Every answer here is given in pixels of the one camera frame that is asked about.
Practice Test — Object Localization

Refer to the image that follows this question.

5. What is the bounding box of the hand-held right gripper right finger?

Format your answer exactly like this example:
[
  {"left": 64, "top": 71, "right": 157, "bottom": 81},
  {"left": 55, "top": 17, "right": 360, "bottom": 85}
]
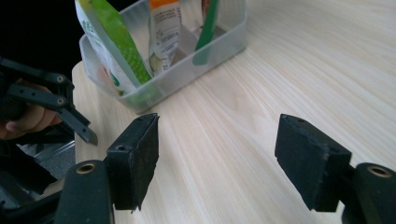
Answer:
[{"left": 274, "top": 113, "right": 353, "bottom": 213}]

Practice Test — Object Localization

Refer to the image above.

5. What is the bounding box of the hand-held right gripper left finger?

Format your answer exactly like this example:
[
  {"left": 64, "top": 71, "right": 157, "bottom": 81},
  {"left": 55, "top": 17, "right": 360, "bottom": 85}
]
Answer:
[{"left": 106, "top": 112, "right": 161, "bottom": 213}]

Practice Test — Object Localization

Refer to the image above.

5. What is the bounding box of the white and green food packet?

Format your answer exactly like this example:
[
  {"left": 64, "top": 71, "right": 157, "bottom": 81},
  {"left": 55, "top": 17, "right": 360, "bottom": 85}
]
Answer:
[{"left": 74, "top": 0, "right": 154, "bottom": 97}]

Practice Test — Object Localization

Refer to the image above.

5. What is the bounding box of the clear plastic container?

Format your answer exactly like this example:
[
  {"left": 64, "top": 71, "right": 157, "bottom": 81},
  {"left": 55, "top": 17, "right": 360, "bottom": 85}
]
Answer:
[{"left": 78, "top": 0, "right": 249, "bottom": 114}]

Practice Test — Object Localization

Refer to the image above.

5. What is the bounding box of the white and orange food packet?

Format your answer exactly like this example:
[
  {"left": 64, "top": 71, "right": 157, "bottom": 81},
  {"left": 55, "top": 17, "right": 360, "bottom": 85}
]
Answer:
[{"left": 148, "top": 0, "right": 185, "bottom": 75}]

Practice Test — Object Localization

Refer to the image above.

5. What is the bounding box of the green and red food packet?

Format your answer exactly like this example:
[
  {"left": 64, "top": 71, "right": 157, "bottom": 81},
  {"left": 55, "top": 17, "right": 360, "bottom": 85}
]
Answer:
[{"left": 191, "top": 0, "right": 220, "bottom": 67}]

